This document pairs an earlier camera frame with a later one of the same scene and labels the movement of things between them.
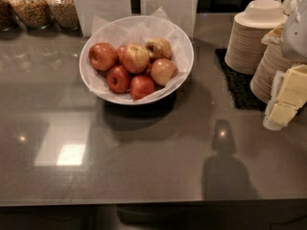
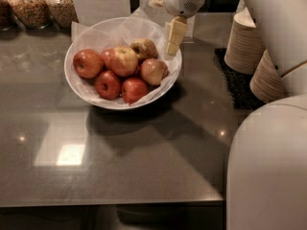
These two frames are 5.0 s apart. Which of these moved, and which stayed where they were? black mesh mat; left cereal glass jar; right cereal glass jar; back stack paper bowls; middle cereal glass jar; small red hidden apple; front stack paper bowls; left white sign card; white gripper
Moved: small red hidden apple; white gripper
Stayed: back stack paper bowls; front stack paper bowls; right cereal glass jar; middle cereal glass jar; black mesh mat; left cereal glass jar; left white sign card
